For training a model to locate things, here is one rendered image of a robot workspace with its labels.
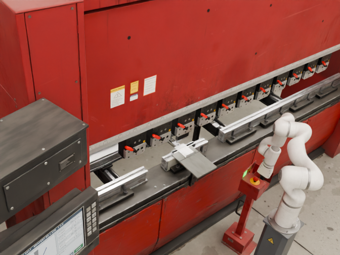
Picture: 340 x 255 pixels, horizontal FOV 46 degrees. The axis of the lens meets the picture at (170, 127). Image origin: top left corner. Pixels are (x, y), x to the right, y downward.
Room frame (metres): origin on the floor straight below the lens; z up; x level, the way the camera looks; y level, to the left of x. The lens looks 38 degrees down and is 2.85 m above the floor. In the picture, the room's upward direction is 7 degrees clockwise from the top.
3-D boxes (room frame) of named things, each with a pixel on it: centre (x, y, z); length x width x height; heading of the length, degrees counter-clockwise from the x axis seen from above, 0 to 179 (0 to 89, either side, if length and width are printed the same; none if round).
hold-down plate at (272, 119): (2.80, -0.86, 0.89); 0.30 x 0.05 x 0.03; 133
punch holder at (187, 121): (2.13, -0.07, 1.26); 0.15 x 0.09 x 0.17; 133
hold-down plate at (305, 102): (3.07, -1.15, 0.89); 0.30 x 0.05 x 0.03; 133
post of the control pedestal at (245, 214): (2.18, -0.68, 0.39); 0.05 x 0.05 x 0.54; 55
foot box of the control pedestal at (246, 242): (2.17, -0.71, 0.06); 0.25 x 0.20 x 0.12; 55
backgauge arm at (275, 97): (3.35, -0.81, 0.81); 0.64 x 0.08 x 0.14; 43
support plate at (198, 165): (2.04, -0.19, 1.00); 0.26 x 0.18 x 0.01; 43
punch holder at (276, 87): (2.82, -0.80, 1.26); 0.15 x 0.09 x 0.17; 133
